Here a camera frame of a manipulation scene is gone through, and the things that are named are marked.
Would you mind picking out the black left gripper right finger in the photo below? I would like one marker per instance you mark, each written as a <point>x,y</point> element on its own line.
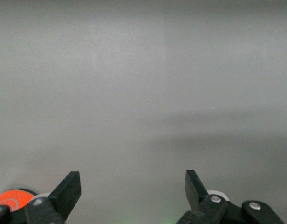
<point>199,205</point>

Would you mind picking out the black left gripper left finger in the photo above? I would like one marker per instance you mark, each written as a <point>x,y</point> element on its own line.
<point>62,198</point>

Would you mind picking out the orange drink can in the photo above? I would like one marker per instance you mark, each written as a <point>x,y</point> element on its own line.
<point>10,198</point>

